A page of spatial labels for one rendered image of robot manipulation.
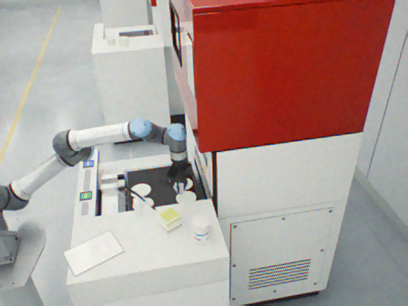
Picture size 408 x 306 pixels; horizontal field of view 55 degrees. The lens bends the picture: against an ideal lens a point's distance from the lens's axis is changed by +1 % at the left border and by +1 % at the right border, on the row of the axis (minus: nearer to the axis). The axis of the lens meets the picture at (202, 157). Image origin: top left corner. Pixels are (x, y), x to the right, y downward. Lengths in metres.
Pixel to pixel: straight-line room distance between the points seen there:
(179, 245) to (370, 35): 1.09
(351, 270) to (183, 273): 1.55
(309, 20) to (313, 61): 0.16
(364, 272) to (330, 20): 1.83
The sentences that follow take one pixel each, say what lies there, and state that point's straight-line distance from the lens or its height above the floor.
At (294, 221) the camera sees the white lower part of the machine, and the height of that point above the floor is 0.72.
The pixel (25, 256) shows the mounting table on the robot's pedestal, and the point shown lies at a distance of 1.97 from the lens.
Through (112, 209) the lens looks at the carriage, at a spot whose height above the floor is 0.88.
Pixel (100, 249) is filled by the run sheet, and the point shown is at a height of 0.97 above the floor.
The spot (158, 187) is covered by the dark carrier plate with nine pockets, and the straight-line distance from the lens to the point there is 2.00.
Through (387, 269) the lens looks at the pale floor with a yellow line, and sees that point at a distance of 2.99.
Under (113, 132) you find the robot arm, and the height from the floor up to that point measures 1.35.
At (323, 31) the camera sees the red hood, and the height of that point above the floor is 1.69.
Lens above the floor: 2.17
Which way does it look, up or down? 36 degrees down
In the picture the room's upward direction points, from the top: 2 degrees counter-clockwise
